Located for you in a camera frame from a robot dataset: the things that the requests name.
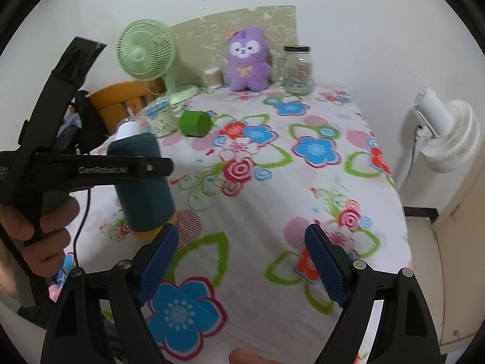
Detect floral tablecloth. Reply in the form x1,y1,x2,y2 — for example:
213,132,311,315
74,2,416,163
45,83,416,364

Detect person's right hand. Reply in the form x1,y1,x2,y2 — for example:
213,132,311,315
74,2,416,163
229,348,283,364

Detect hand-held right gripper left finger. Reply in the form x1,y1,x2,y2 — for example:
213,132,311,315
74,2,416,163
41,223,180,364

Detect black cable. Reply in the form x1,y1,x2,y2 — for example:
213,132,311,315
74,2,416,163
73,187,92,270

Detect purple plush toy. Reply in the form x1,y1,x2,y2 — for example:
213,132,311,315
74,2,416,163
226,26,274,93

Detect green desk fan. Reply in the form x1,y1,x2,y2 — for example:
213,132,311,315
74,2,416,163
117,20,201,107

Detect green bottle cap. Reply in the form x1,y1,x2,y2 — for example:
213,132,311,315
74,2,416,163
179,110,213,139

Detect dark teal bottle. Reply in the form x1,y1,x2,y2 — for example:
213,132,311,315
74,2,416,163
107,118,177,242

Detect beige wall board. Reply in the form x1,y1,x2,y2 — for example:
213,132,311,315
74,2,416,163
169,5,298,88

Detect white fan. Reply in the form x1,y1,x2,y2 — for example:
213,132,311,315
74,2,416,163
412,86,479,175

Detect floral patterned mug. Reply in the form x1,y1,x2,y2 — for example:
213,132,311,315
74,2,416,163
141,99,181,139

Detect small white container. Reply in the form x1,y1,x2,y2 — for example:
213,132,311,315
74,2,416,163
203,67,224,89

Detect black bag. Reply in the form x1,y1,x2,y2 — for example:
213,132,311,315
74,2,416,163
57,90,109,156

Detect beige cabinet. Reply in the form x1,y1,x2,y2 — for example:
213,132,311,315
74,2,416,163
402,180,485,354

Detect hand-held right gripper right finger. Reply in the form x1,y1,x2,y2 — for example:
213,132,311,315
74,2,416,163
305,224,444,364

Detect glass jar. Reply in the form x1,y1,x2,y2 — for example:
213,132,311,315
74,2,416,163
282,45,315,96

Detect white fan cable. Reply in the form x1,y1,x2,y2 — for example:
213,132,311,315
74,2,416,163
402,121,426,195

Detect orange wooden chair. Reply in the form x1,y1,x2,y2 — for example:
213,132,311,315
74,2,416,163
88,79,167,136

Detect person's left hand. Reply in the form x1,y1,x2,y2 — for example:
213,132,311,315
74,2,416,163
0,196,81,300

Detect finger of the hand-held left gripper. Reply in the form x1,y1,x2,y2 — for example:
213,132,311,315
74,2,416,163
17,36,108,154
35,152,174,192

